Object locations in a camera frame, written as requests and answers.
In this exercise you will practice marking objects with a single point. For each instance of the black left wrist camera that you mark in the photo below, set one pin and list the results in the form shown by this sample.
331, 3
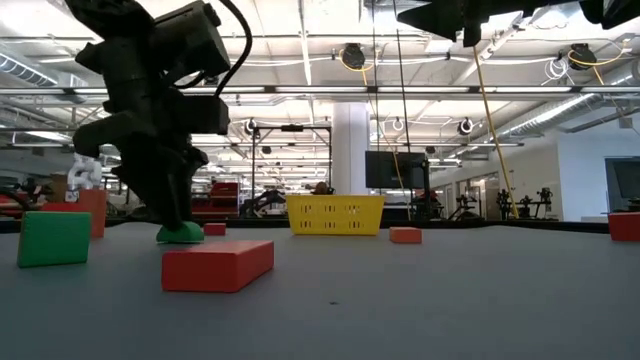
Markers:
192, 40

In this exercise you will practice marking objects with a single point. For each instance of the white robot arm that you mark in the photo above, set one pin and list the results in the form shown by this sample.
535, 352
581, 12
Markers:
85, 172

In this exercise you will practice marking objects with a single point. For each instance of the red rectangular block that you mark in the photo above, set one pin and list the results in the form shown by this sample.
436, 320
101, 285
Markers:
215, 267
215, 229

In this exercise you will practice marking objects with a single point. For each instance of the small orange block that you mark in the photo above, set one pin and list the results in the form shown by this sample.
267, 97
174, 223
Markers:
405, 235

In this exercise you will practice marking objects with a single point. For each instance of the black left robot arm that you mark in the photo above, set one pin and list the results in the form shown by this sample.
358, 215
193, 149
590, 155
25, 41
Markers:
110, 12

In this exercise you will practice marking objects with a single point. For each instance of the green cube block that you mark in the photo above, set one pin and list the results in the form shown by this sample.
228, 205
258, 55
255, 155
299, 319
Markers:
54, 240

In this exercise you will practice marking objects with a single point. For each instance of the tall orange block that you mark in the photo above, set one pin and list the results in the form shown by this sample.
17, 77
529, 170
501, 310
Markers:
97, 215

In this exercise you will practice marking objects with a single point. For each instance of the green half-round block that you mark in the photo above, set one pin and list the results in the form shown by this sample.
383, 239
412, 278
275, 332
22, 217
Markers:
182, 235

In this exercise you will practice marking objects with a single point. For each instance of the red background bin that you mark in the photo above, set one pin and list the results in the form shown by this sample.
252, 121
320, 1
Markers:
60, 206

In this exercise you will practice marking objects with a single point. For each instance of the orange-red rectangular block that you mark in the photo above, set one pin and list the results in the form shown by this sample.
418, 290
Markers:
625, 226

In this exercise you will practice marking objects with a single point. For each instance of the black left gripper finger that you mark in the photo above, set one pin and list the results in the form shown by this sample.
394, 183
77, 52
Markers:
150, 190
200, 157

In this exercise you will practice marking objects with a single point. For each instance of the brown cardboard box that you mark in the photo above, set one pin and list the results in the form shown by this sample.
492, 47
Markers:
57, 187

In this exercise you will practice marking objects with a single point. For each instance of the background robot rig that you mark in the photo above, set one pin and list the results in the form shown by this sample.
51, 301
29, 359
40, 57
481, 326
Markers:
465, 205
525, 202

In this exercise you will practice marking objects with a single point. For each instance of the yellow plastic basket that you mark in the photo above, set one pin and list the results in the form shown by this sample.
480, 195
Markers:
335, 215

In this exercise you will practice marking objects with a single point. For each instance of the black table frame rail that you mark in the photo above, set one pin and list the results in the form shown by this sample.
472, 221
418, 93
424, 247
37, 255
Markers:
550, 226

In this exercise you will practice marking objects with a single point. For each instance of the black frame stand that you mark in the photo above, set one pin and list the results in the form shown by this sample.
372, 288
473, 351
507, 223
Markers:
292, 128

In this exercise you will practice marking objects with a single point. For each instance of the black monitor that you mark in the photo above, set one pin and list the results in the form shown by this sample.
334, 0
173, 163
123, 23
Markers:
392, 170

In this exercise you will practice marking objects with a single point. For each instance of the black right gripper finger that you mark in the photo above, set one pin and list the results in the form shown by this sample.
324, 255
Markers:
435, 17

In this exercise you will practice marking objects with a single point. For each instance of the red tool cart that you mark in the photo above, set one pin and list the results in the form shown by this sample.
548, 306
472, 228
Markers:
225, 192

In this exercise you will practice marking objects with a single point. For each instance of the person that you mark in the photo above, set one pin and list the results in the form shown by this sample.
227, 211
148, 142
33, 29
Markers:
321, 188

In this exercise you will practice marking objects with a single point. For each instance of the white pillar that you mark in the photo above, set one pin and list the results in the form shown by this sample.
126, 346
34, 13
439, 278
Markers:
350, 150

